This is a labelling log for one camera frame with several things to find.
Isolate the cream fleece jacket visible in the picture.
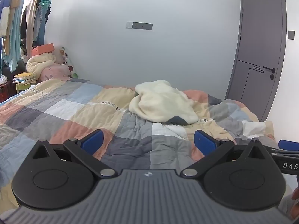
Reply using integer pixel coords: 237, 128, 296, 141
128, 80, 200, 125

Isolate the row of hanging clothes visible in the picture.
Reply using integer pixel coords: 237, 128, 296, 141
0, 0, 54, 73

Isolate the grey door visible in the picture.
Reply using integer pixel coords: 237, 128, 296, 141
224, 0, 288, 122

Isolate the stack of books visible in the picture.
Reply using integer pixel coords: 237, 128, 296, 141
13, 72, 37, 85

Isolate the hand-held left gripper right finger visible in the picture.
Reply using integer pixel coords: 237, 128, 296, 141
180, 129, 268, 178

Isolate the pink bedding bundle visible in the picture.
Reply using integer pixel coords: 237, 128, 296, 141
38, 63, 72, 83

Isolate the cream comforter bundle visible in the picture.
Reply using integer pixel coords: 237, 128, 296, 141
26, 52, 58, 80

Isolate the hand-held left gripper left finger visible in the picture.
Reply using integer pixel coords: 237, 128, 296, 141
31, 129, 118, 178

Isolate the patchwork quilt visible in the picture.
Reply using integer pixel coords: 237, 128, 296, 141
0, 78, 275, 217

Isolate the green stool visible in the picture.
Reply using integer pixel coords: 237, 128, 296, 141
16, 83, 35, 95

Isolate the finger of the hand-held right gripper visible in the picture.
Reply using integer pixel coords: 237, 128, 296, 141
264, 139, 299, 155

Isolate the orange box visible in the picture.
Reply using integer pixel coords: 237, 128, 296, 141
31, 43, 55, 58

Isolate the red basket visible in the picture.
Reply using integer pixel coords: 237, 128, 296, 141
0, 82, 15, 103

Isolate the person's right hand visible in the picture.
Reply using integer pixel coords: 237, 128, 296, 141
291, 187, 299, 218

